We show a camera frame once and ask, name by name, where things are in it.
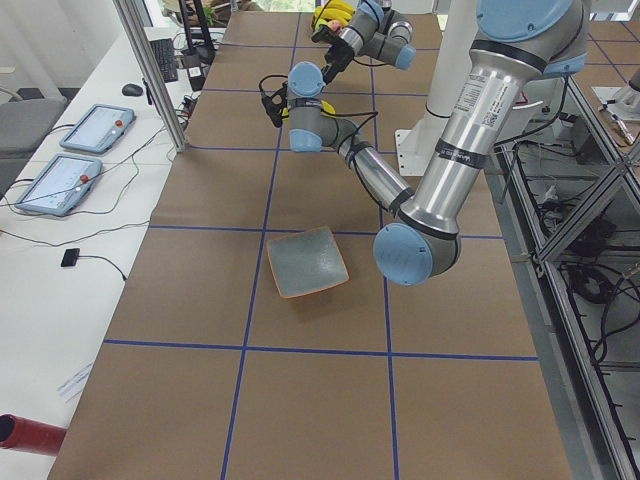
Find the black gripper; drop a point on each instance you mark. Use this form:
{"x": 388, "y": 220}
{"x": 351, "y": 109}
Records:
{"x": 286, "y": 113}
{"x": 339, "y": 48}

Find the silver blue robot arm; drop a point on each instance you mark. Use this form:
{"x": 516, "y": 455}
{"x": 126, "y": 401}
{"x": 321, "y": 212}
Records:
{"x": 371, "y": 28}
{"x": 516, "y": 42}

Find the grey square plate orange rim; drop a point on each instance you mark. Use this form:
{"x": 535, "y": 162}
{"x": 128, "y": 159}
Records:
{"x": 306, "y": 263}

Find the black keyboard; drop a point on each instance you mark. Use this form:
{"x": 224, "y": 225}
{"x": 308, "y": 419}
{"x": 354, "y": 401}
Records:
{"x": 163, "y": 53}

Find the black computer mouse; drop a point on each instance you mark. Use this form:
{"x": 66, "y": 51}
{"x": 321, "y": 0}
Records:
{"x": 132, "y": 90}

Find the teach pendant upper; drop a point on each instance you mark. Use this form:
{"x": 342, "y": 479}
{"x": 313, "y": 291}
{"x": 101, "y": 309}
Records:
{"x": 99, "y": 129}

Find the teach pendant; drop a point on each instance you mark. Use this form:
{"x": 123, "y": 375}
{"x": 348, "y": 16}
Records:
{"x": 61, "y": 186}
{"x": 99, "y": 129}

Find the teach pendant lower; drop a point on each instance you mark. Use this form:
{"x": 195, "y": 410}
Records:
{"x": 61, "y": 186}

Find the small black box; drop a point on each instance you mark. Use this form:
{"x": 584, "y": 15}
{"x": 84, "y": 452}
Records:
{"x": 70, "y": 257}

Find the red cylinder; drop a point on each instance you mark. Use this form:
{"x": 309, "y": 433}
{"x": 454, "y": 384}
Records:
{"x": 30, "y": 436}

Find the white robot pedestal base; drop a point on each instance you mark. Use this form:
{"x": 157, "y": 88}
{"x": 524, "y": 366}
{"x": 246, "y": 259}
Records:
{"x": 414, "y": 150}

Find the aluminium frame post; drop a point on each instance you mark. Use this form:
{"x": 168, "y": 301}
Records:
{"x": 135, "y": 31}

